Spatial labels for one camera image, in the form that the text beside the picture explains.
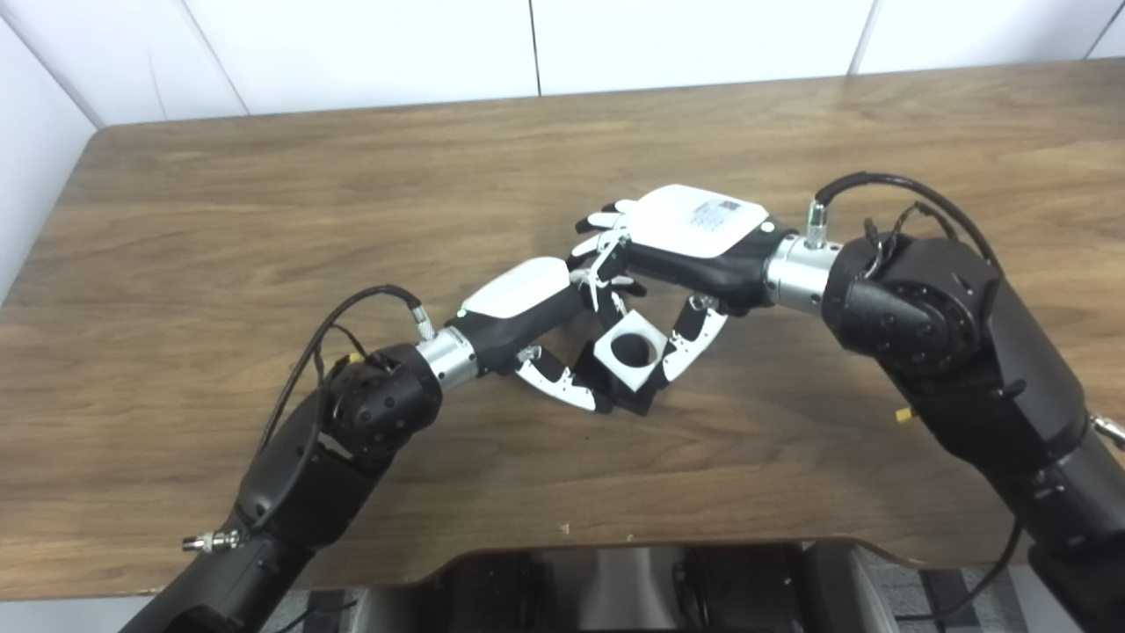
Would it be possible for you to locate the black robot torso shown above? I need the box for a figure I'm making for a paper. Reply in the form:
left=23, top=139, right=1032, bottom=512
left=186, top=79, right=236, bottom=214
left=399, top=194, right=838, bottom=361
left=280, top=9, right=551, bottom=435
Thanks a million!
left=347, top=541, right=880, bottom=633

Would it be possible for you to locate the white square piece with hole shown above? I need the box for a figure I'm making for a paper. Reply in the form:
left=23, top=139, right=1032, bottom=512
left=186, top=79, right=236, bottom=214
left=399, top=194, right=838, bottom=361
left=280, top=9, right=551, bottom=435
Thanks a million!
left=593, top=321, right=666, bottom=392

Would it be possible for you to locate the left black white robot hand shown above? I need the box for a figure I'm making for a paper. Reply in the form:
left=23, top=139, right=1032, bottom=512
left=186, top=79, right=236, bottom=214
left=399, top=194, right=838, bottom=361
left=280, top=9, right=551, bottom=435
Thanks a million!
left=453, top=257, right=647, bottom=414

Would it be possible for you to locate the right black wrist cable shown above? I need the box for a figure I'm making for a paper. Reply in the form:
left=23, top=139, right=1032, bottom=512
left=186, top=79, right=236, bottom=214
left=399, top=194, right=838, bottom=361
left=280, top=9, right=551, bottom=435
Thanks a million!
left=804, top=171, right=1125, bottom=621

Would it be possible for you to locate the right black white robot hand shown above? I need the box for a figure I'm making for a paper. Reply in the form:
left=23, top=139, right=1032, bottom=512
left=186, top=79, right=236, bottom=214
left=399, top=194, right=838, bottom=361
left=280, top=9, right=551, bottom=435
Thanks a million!
left=567, top=184, right=783, bottom=383

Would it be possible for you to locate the black peg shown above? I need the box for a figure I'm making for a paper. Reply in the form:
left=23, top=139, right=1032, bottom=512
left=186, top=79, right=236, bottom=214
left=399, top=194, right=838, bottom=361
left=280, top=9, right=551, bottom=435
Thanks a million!
left=571, top=347, right=669, bottom=417

